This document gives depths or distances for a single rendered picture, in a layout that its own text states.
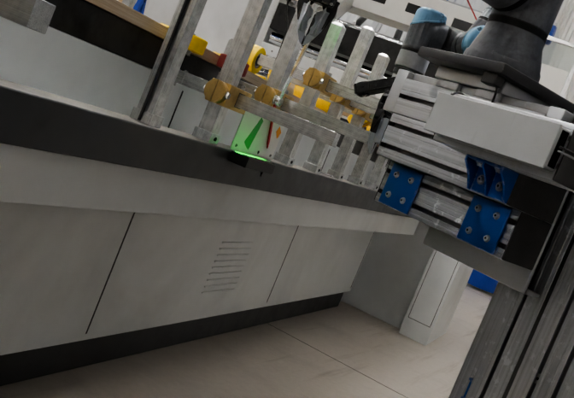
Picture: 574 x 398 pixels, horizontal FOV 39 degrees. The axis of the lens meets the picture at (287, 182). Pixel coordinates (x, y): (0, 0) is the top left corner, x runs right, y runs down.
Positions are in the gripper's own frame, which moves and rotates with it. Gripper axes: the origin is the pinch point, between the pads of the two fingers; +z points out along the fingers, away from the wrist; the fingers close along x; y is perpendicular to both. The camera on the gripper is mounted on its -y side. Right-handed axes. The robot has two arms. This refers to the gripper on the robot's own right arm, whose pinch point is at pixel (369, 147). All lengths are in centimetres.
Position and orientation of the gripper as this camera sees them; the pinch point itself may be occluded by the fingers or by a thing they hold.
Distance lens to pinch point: 196.7
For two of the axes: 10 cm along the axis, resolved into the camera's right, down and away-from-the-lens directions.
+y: 8.7, 3.6, -3.4
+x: 3.4, 0.8, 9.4
